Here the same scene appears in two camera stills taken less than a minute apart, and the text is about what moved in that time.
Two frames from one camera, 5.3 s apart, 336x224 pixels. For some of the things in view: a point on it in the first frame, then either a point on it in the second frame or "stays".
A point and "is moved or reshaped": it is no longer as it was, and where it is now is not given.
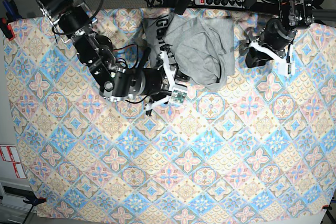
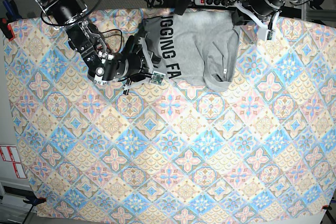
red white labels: [9, 153] stays
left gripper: [153, 82] -> [138, 67]
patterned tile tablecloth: [262, 146] stays
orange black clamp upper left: [7, 29] stays
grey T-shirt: [201, 50] is moved or reshaped
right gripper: [276, 36] -> [258, 2]
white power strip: [219, 1] stays
